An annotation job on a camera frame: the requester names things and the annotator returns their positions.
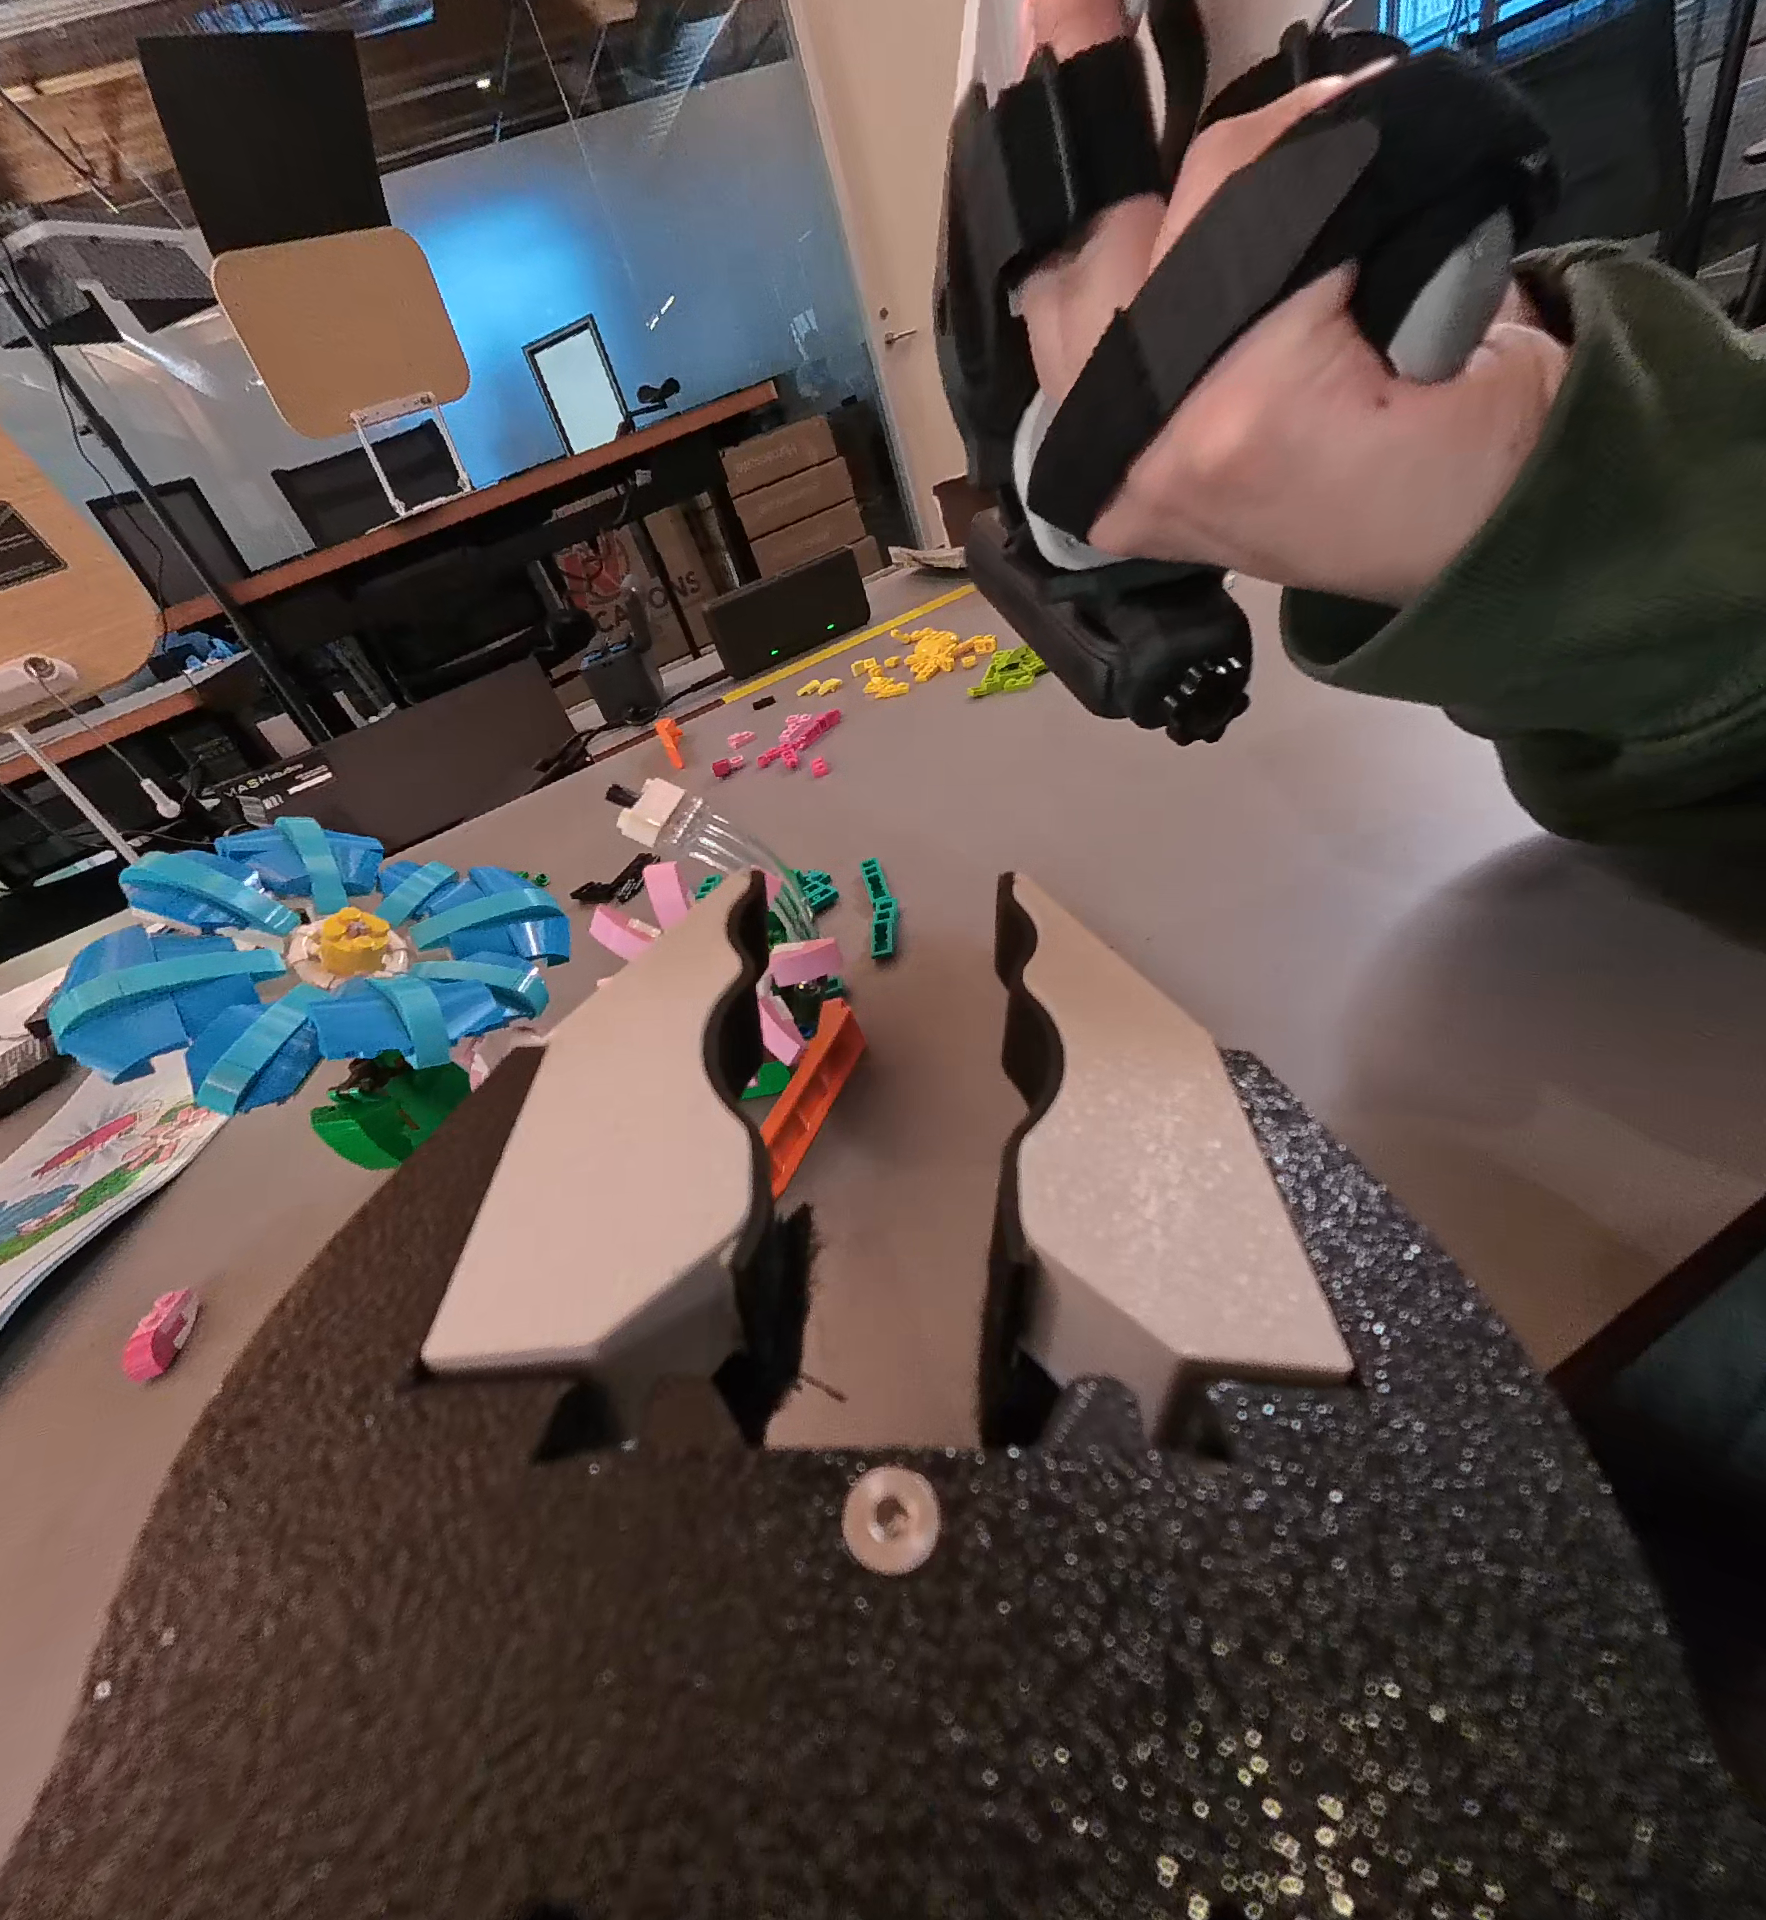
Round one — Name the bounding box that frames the brown cardboard box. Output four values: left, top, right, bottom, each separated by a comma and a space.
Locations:
747, 501, 874, 582
733, 457, 864, 537
718, 415, 845, 490

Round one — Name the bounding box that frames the black case with white label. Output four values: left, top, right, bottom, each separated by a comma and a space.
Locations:
200, 657, 579, 859

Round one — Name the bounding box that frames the yellow tape strip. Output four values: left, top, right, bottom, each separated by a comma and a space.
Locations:
722, 585, 979, 706

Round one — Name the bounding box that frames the pile of pink lego pieces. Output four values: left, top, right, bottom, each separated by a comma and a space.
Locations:
710, 707, 845, 783

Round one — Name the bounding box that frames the pile of yellow lego pieces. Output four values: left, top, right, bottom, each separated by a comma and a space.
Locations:
799, 625, 1002, 706

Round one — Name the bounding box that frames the black office chair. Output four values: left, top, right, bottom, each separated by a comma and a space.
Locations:
1498, 0, 1766, 325

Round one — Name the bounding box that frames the studio light with black flaps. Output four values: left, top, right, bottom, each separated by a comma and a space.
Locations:
0, 31, 395, 357

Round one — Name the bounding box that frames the person's right forearm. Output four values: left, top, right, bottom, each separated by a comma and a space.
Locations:
1279, 239, 1766, 961

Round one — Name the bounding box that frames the blue lego flower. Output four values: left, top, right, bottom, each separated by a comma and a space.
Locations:
47, 817, 573, 1172

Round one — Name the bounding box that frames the lego instruction booklet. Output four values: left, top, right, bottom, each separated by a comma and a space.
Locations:
0, 960, 237, 1479

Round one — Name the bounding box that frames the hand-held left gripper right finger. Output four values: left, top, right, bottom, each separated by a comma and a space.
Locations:
991, 872, 1357, 1443

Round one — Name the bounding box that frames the pink lego piece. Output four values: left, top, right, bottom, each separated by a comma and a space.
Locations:
120, 1286, 204, 1384

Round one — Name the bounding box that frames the long wooden desk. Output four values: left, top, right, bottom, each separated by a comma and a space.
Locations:
160, 377, 790, 634

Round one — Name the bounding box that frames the black box with green light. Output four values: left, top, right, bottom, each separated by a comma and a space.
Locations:
703, 545, 874, 681

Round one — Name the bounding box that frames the plain wooden board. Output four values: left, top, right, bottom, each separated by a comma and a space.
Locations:
212, 225, 475, 520

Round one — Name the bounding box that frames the person's right hand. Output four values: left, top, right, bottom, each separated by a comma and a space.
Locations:
1010, 0, 1578, 607

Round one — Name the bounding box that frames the pink lego lotus flower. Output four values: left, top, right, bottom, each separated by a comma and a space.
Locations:
583, 773, 847, 1103

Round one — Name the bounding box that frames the white door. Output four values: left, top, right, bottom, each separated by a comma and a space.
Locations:
785, 0, 979, 558

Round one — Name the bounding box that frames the wooden board with black label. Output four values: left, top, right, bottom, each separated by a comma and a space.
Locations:
0, 346, 168, 865

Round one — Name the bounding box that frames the cardboard box with red print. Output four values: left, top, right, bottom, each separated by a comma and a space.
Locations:
553, 501, 744, 671

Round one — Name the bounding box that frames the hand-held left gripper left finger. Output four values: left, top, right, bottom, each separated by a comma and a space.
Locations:
422, 870, 784, 1397

